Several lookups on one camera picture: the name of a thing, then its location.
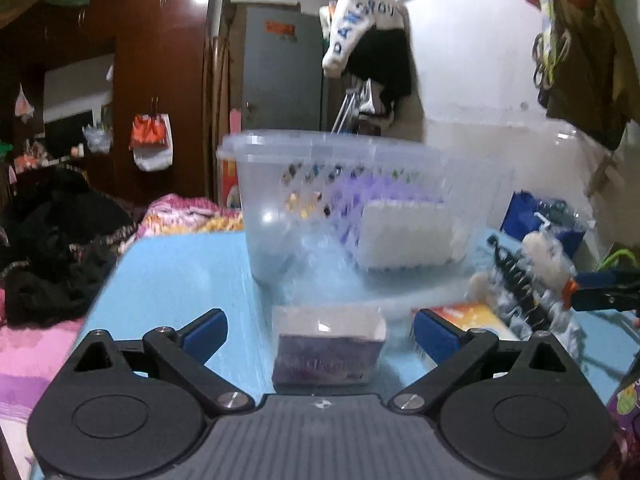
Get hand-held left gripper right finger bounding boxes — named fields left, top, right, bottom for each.
left=391, top=308, right=585, bottom=415

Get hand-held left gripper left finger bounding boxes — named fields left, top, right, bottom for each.
left=74, top=308, right=255, bottom=417

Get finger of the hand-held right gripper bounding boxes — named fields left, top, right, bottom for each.
left=562, top=269, right=640, bottom=313

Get small purple white box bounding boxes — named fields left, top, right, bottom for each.
left=271, top=304, right=389, bottom=389

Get clear plastic container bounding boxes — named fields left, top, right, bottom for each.
left=216, top=129, right=516, bottom=288

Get orange yellow box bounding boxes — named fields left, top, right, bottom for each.
left=411, top=302, right=521, bottom=356

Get clear bottle with white contents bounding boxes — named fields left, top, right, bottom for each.
left=519, top=210, right=597, bottom=283

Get white sponge block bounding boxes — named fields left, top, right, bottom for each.
left=356, top=199, right=457, bottom=269

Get blue bag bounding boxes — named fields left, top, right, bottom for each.
left=500, top=190, right=587, bottom=261

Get pink patterned blanket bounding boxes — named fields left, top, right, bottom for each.
left=0, top=192, right=246, bottom=480

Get purple plastic basket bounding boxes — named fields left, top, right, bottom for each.
left=280, top=165, right=446, bottom=256

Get pile of dark clothes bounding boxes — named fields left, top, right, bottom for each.
left=0, top=166, right=140, bottom=328

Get orange white hanging bag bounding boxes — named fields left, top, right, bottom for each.
left=128, top=112, right=174, bottom=173

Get white plastic bag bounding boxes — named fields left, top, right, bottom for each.
left=81, top=122, right=113, bottom=155

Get olive hanging clothes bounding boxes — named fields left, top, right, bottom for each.
left=507, top=0, right=633, bottom=151

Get grey metal cabinet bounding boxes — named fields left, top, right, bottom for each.
left=227, top=1, right=326, bottom=133

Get black hanging garment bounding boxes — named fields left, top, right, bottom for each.
left=345, top=27, right=414, bottom=116

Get brown wooden wardrobe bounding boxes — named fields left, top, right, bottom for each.
left=0, top=0, right=221, bottom=208

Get white printed garment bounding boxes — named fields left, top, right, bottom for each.
left=320, top=0, right=408, bottom=79

